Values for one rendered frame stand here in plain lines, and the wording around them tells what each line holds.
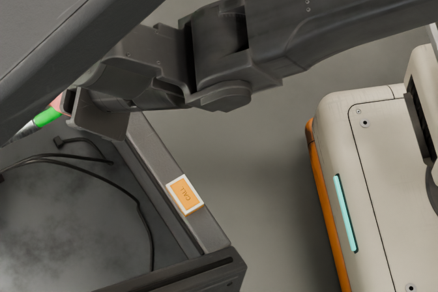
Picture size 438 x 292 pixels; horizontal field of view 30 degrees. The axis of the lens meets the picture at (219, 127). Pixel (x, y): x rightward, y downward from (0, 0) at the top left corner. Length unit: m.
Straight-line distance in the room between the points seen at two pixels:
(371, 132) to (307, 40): 1.32
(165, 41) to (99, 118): 0.14
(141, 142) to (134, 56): 0.49
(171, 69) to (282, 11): 0.11
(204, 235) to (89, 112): 0.36
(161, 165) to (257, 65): 0.50
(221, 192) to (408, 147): 0.50
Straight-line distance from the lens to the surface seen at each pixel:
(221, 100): 0.68
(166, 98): 0.71
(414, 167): 1.94
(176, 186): 1.11
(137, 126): 1.16
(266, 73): 0.67
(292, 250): 2.11
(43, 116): 0.91
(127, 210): 1.24
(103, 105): 0.78
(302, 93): 2.28
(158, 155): 1.14
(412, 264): 1.86
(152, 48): 0.68
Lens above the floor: 1.99
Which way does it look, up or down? 64 degrees down
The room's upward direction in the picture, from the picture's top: 8 degrees clockwise
